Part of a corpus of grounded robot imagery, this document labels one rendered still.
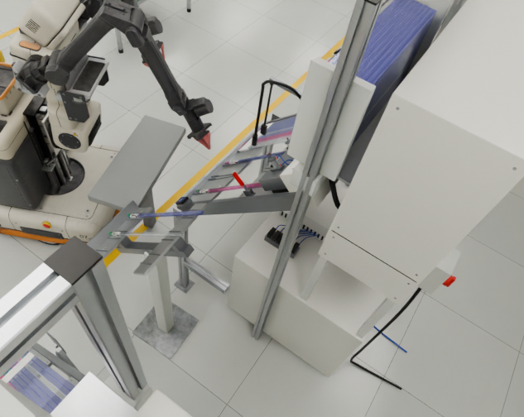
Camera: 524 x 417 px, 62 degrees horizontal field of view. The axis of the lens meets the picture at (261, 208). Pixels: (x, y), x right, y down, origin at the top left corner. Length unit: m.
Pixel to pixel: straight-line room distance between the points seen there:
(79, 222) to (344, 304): 1.44
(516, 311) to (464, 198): 2.06
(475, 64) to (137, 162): 1.61
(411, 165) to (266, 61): 2.98
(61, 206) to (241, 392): 1.37
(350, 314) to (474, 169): 1.02
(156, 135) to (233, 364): 1.27
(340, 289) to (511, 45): 1.13
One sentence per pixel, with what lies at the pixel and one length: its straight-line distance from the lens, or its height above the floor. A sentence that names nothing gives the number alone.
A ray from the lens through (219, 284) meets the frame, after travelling 2.19.
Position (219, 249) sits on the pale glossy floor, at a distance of 2.65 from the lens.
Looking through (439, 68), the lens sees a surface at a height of 1.72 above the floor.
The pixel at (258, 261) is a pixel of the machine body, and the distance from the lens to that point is 1.92.
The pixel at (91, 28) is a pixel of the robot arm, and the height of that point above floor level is 1.45.
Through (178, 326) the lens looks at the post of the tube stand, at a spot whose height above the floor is 0.01.
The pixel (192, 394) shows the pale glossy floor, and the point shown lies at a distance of 2.35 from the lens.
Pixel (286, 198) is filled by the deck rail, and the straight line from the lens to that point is 1.42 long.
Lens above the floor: 2.30
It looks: 54 degrees down
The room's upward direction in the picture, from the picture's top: 12 degrees clockwise
